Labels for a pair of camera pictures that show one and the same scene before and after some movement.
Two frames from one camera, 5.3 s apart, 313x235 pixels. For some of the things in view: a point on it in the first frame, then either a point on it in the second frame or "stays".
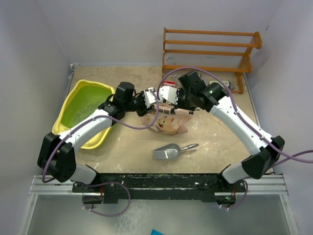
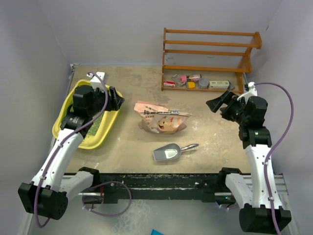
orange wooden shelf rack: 257,44 stays
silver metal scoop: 169,151 stays
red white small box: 169,83 stays
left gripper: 145,110 → 114,101
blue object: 155,232 stays
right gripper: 180,92 → 215,104
